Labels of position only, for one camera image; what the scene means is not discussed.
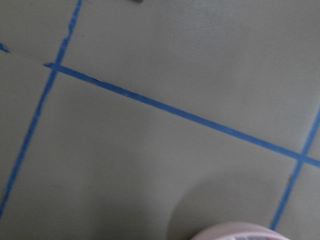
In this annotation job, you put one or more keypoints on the pink bowl of ice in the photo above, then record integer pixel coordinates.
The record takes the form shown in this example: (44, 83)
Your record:
(237, 231)

